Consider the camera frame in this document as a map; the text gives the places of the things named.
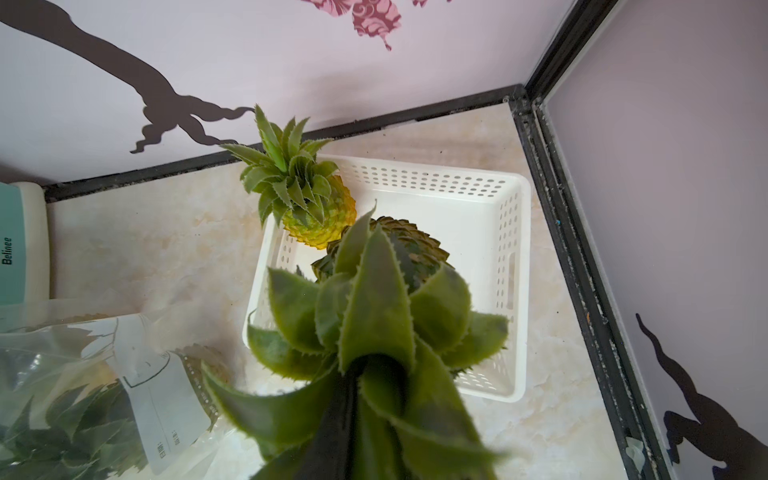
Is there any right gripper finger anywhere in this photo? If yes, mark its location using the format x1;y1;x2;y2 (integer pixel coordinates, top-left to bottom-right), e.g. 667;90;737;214
293;360;363;480

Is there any pineapple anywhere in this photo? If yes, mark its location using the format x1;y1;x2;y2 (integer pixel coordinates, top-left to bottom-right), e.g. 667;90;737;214
204;213;508;479
1;344;230;479
222;106;357;249

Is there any back right zip bag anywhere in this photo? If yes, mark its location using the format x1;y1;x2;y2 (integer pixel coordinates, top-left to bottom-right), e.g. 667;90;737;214
1;300;230;479

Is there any white plastic basket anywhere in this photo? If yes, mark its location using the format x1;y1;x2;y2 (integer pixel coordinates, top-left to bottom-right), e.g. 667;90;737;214
243;157;531;403

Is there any mint green toaster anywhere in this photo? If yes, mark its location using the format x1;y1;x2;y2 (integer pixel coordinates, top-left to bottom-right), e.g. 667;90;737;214
0;182;50;306

